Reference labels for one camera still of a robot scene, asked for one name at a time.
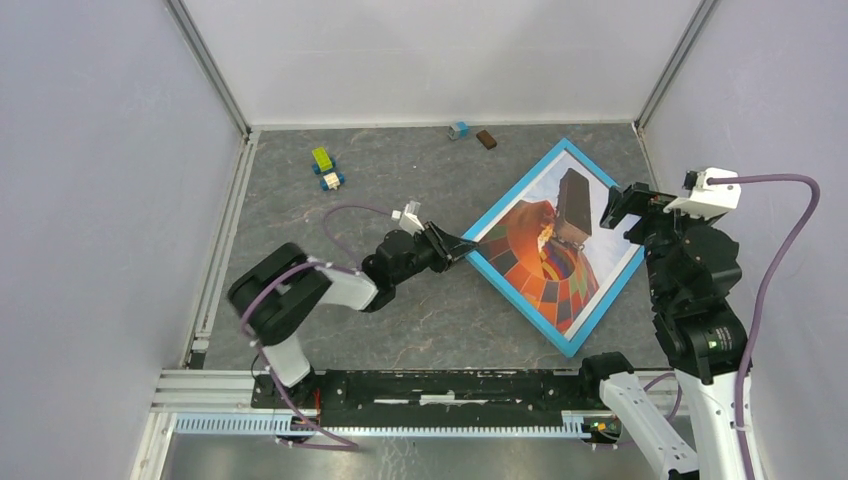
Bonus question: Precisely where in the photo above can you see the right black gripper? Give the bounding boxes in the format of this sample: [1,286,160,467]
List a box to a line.
[600,178,719,304]

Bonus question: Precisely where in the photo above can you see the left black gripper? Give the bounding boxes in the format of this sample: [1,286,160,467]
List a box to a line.
[392,220,480,286]

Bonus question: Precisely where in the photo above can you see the light wooden picture frame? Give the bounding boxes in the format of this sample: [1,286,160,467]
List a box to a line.
[461,137,647,360]

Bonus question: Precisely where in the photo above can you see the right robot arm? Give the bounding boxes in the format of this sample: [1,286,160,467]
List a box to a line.
[577,182,762,479]

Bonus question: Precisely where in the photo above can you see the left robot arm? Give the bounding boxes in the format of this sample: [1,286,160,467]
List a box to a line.
[227,222,479,408]

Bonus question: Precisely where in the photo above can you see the small brown block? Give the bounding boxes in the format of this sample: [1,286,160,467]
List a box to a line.
[475,129,498,150]

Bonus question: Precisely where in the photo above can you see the blue white cube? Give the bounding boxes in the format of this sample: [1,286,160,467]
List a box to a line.
[448,121,470,141]

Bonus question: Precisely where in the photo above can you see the white blue toy car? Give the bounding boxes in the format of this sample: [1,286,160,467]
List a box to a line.
[319,172,346,191]

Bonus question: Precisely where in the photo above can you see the green blue toy car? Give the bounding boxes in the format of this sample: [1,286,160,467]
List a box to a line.
[312,147,336,175]

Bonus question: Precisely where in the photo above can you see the aluminium base profile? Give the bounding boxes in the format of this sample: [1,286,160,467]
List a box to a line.
[151,369,677,413]

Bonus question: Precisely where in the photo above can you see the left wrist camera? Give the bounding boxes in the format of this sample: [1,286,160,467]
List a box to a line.
[391,200,424,235]

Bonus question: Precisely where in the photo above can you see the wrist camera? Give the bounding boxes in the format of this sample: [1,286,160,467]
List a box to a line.
[663,167,741,220]
[391,200,424,235]

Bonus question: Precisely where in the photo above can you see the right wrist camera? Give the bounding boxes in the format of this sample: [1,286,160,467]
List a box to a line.
[663,167,741,220]

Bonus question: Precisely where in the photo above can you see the right corner aluminium post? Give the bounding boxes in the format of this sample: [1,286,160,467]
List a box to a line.
[633,0,720,135]

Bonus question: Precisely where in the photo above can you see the corner aluminium post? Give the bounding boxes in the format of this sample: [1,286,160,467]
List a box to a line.
[164,0,252,138]
[633,0,720,135]

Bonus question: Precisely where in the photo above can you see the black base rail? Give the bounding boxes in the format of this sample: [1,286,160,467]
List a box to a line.
[287,369,611,428]

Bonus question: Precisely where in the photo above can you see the left floor aluminium rail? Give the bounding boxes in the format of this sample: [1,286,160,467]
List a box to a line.
[180,130,262,369]

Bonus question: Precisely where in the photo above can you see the slotted cable duct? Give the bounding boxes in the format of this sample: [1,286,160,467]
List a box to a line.
[173,413,622,440]

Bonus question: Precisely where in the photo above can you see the left corner aluminium post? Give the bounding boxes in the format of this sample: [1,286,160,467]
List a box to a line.
[164,0,252,138]

